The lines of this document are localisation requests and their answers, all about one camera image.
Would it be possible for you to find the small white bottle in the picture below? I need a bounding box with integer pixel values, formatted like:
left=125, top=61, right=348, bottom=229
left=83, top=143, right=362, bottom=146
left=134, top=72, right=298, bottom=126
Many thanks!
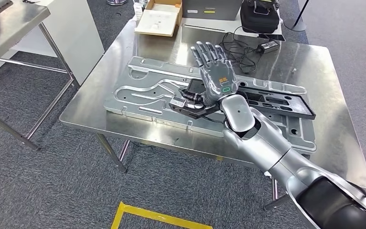
left=134, top=1, right=143, bottom=20

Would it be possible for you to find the black plastic panel part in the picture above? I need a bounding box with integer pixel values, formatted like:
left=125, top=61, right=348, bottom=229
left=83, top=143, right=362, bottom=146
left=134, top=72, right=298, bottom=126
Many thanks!
left=186, top=79, right=316, bottom=120

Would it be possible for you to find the black pole stanchion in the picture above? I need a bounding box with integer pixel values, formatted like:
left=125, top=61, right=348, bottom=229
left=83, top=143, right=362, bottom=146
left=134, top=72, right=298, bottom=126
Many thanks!
left=284, top=0, right=310, bottom=32

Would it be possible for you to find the silver metal fixture plate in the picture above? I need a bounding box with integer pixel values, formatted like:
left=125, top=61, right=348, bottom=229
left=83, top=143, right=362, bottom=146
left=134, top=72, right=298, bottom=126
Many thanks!
left=103, top=56, right=318, bottom=155

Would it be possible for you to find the black adapter cable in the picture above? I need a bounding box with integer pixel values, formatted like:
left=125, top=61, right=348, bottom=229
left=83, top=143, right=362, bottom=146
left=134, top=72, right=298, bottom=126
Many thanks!
left=220, top=26, right=266, bottom=75

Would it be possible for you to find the black power adapter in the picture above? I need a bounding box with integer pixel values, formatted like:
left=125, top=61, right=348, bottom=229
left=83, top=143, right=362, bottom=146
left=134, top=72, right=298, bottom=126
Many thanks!
left=257, top=40, right=280, bottom=54

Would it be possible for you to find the black bag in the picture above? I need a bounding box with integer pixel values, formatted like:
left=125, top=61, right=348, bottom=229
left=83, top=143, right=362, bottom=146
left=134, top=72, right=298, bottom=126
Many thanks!
left=240, top=0, right=281, bottom=35

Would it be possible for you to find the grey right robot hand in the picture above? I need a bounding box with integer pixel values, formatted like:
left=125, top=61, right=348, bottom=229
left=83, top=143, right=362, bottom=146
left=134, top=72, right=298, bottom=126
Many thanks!
left=179, top=41, right=239, bottom=106

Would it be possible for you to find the white cabinet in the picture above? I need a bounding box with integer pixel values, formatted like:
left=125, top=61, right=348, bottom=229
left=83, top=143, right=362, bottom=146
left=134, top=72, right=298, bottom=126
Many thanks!
left=0, top=0, right=105, bottom=86

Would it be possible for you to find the steel workbench table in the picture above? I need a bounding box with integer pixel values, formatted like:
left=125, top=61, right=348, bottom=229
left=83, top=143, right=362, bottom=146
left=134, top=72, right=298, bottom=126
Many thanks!
left=59, top=17, right=366, bottom=212

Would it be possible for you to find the open cardboard box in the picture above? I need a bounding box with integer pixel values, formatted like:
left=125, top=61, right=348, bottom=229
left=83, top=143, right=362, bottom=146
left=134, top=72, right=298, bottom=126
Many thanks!
left=134, top=0, right=183, bottom=38

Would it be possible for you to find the steel side table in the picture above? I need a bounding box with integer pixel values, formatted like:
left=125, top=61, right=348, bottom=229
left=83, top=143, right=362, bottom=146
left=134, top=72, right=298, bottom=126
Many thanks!
left=0, top=0, right=81, bottom=152

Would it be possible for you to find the grey case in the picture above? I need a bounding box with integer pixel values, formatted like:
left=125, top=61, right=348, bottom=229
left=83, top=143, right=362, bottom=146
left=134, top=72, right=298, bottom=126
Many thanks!
left=182, top=0, right=244, bottom=21

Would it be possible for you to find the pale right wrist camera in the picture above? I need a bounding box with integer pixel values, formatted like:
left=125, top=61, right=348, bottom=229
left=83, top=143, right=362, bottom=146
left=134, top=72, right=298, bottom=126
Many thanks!
left=169, top=96, right=221, bottom=120

